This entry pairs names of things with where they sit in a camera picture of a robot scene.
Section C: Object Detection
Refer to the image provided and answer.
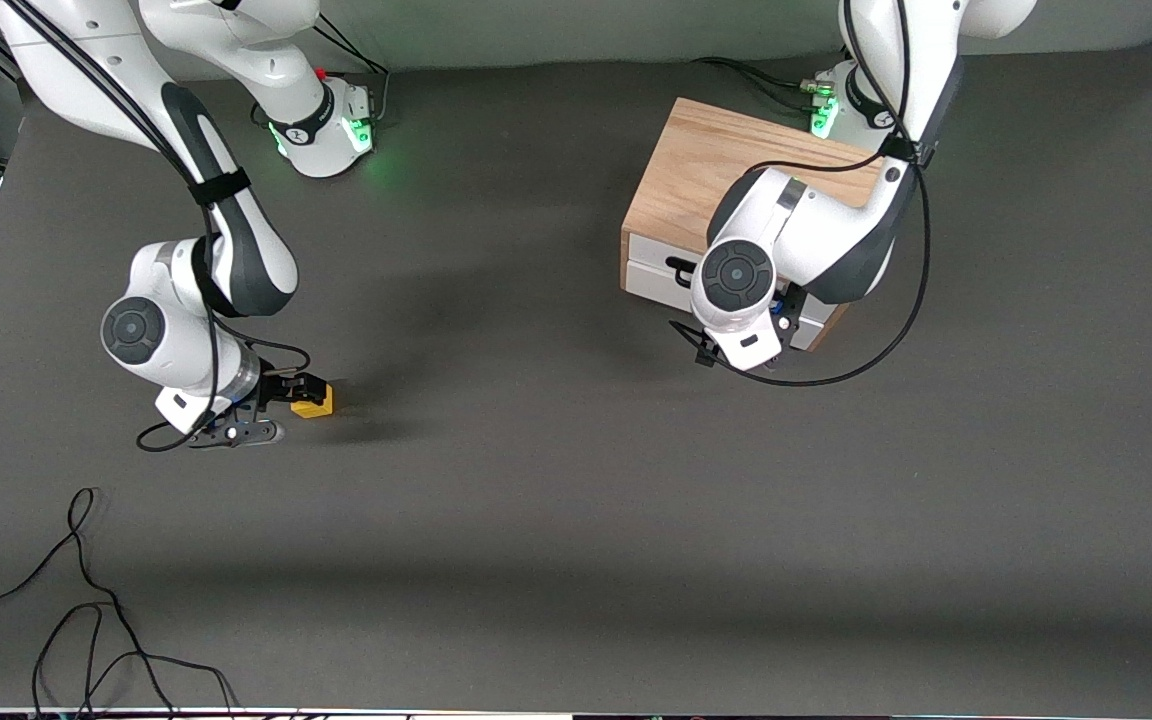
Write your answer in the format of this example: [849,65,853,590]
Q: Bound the wooden drawer with white front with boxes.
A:
[626,233,729,284]

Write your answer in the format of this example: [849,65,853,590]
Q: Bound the wooden drawer cabinet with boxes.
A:
[621,97,887,353]

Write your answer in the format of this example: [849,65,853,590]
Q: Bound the loose thin black cable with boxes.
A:
[0,487,242,720]

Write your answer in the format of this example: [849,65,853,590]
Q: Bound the black left arm base cable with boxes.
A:
[693,56,839,113]

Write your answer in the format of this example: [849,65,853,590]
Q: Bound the black arm base cable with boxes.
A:
[693,56,839,113]
[300,15,393,127]

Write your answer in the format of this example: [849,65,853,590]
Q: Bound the black right arm base cable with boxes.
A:
[300,15,393,127]

